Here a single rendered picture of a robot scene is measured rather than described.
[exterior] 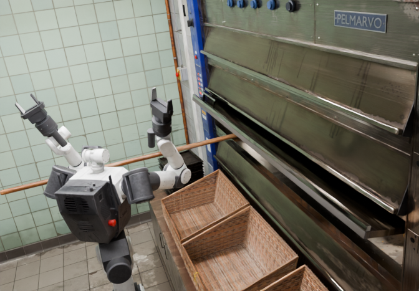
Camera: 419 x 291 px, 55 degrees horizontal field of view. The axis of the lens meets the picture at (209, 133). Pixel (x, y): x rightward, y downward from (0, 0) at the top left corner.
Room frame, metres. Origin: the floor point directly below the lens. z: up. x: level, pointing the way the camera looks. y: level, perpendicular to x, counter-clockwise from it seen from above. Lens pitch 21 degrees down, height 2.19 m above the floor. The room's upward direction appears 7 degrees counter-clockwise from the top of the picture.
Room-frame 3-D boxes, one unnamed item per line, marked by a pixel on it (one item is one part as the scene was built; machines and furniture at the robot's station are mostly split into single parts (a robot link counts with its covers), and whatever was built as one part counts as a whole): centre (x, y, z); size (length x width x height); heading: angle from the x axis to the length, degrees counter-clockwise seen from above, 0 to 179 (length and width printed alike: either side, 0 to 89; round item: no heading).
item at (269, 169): (1.90, -0.34, 1.16); 1.80 x 0.06 x 0.04; 17
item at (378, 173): (1.89, -0.31, 1.54); 1.79 x 0.11 x 0.19; 17
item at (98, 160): (1.73, 0.54, 1.46); 0.10 x 0.07 x 0.09; 71
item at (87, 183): (1.67, 0.56, 1.26); 0.34 x 0.30 x 0.36; 71
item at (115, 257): (1.64, 0.53, 1.00); 0.28 x 0.13 x 0.18; 16
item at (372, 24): (1.90, -0.34, 1.99); 1.80 x 0.08 x 0.21; 17
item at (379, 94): (1.89, -0.31, 1.80); 1.79 x 0.11 x 0.19; 17
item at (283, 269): (1.81, -0.06, 0.72); 0.56 x 0.49 x 0.28; 18
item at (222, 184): (2.36, 0.11, 0.72); 0.56 x 0.49 x 0.28; 16
